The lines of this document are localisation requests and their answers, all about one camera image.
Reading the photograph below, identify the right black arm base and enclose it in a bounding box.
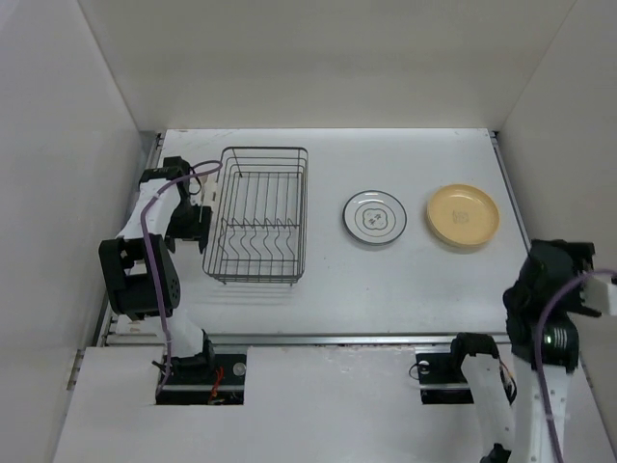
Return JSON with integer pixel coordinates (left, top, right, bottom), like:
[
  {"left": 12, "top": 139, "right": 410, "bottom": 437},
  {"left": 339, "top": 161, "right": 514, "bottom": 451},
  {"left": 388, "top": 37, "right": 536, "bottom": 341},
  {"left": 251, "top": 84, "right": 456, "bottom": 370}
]
[{"left": 411, "top": 352, "right": 473, "bottom": 405}]

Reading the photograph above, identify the white plate black outline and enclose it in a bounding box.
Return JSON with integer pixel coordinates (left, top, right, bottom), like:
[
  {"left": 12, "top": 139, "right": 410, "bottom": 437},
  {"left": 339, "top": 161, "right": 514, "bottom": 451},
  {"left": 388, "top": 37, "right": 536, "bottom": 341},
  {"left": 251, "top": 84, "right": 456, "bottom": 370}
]
[{"left": 341, "top": 190, "right": 408, "bottom": 246}]

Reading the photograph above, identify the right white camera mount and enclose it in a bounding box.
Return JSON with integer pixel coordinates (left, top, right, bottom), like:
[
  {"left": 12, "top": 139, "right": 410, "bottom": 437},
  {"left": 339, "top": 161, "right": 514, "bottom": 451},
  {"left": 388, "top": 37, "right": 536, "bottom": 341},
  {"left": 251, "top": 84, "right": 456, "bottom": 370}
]
[{"left": 584, "top": 275, "right": 617, "bottom": 316}]

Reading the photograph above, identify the white plastic cutlery holder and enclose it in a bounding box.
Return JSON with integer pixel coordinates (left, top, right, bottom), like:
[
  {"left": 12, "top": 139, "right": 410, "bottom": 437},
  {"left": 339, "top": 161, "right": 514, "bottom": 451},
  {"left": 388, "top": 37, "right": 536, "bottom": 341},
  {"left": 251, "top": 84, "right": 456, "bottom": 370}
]
[{"left": 190, "top": 175, "right": 218, "bottom": 206}]

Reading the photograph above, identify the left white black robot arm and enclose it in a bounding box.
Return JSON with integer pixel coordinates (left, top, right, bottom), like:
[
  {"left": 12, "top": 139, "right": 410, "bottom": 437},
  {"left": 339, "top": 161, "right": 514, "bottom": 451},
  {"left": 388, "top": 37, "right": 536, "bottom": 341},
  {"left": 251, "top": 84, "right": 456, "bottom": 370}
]
[{"left": 98, "top": 156, "right": 221, "bottom": 383}]

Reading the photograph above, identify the metal rail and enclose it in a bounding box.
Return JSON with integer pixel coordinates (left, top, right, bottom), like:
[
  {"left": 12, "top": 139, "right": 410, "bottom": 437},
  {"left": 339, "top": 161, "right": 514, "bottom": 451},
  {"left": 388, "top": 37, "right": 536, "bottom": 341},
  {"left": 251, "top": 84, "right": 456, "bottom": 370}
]
[{"left": 98, "top": 330, "right": 512, "bottom": 347}]

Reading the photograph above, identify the black wire dish rack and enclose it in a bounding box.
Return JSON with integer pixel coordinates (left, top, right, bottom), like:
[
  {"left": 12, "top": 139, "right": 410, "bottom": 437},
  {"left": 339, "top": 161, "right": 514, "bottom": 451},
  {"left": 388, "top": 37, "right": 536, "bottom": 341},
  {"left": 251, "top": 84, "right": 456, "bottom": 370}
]
[{"left": 203, "top": 146, "right": 309, "bottom": 286}]

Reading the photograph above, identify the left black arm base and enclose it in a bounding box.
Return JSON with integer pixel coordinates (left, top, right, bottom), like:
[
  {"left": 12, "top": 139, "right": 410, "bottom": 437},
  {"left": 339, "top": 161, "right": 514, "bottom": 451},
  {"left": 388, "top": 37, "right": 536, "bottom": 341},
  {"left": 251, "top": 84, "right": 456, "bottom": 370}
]
[{"left": 152, "top": 353, "right": 247, "bottom": 406}]

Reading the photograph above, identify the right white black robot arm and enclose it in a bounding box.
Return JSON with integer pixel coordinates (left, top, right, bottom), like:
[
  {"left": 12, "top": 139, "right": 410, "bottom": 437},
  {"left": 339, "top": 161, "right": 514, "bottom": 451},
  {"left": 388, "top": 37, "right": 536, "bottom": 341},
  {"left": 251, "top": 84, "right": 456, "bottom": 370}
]
[{"left": 446, "top": 239, "right": 614, "bottom": 462}]

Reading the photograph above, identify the yellow plate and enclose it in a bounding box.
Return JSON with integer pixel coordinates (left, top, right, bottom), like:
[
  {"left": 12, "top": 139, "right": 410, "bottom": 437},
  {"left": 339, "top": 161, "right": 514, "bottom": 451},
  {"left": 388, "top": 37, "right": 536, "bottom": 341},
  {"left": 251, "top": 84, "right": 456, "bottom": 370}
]
[
  {"left": 426, "top": 184, "right": 500, "bottom": 248},
  {"left": 428, "top": 228, "right": 492, "bottom": 254}
]

